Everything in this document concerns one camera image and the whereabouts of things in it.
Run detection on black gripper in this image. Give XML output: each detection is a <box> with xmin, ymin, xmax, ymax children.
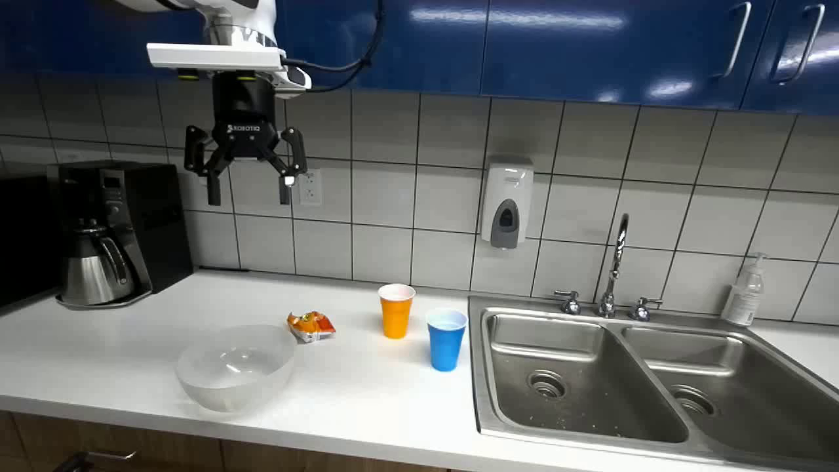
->
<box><xmin>184</xmin><ymin>73</ymin><xmax>307</xmax><ymax>207</ymax></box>

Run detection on orange snack packet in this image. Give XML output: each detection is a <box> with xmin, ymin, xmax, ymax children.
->
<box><xmin>285</xmin><ymin>312</ymin><xmax>336</xmax><ymax>345</ymax></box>

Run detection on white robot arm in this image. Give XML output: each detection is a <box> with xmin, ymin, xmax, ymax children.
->
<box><xmin>114</xmin><ymin>0</ymin><xmax>312</xmax><ymax>206</ymax></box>

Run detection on translucent white bowl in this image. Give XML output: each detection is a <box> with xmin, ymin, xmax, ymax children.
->
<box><xmin>176</xmin><ymin>325</ymin><xmax>296</xmax><ymax>414</ymax></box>

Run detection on black coffee maker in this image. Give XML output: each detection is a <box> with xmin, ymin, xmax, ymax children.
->
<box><xmin>58</xmin><ymin>161</ymin><xmax>194</xmax><ymax>311</ymax></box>

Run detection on steel coffee carafe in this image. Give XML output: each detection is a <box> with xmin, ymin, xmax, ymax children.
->
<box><xmin>58</xmin><ymin>227</ymin><xmax>137</xmax><ymax>311</ymax></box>

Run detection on orange plastic cup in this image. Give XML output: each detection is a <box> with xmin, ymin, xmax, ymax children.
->
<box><xmin>378</xmin><ymin>284</ymin><xmax>416</xmax><ymax>340</ymax></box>

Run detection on black microwave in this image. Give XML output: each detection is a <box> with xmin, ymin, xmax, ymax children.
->
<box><xmin>0</xmin><ymin>177</ymin><xmax>63</xmax><ymax>311</ymax></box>

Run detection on blue plastic cup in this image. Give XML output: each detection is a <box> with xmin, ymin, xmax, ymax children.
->
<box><xmin>428</xmin><ymin>312</ymin><xmax>467</xmax><ymax>374</ymax></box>

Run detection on wooden lower cabinet drawers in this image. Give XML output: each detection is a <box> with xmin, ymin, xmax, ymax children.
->
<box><xmin>5</xmin><ymin>414</ymin><xmax>449</xmax><ymax>472</ymax></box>

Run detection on chrome sink faucet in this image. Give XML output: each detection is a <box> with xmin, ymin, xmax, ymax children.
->
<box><xmin>552</xmin><ymin>212</ymin><xmax>660</xmax><ymax>321</ymax></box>

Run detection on stainless steel double sink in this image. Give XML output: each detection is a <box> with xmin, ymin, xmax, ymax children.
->
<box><xmin>467</xmin><ymin>298</ymin><xmax>839</xmax><ymax>472</ymax></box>

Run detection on clear soap pump bottle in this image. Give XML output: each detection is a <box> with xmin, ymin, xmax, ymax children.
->
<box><xmin>720</xmin><ymin>254</ymin><xmax>762</xmax><ymax>328</ymax></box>

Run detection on blue upper cabinets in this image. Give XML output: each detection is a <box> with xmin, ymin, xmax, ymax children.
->
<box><xmin>0</xmin><ymin>0</ymin><xmax>839</xmax><ymax>118</ymax></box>

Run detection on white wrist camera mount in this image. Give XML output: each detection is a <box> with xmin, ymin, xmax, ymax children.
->
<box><xmin>147</xmin><ymin>43</ymin><xmax>312</xmax><ymax>97</ymax></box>

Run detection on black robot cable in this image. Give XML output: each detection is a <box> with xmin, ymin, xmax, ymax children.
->
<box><xmin>282</xmin><ymin>0</ymin><xmax>388</xmax><ymax>96</ymax></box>

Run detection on white wall soap dispenser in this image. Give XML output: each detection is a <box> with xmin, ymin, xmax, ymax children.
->
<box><xmin>480</xmin><ymin>161</ymin><xmax>534</xmax><ymax>249</ymax></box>

